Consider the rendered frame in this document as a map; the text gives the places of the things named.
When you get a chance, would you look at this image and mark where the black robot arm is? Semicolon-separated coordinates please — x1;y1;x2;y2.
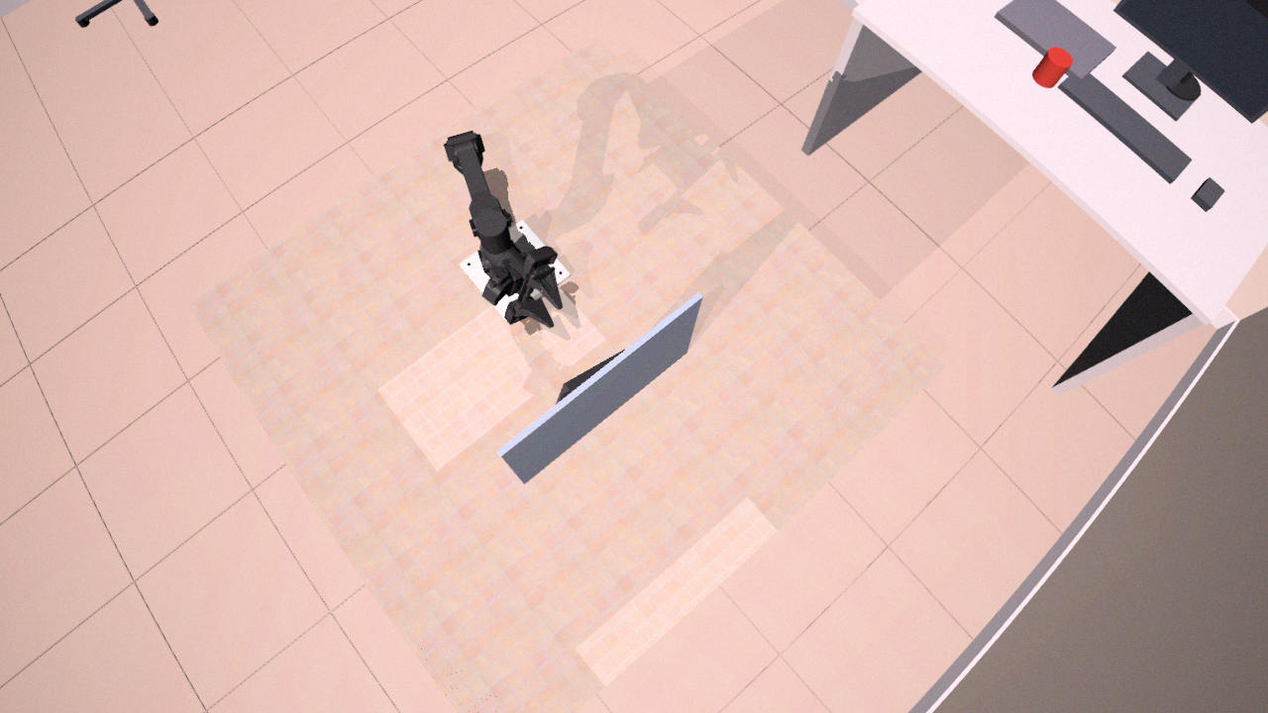
444;131;521;304

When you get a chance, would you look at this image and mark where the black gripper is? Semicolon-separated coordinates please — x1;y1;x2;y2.
496;246;563;329

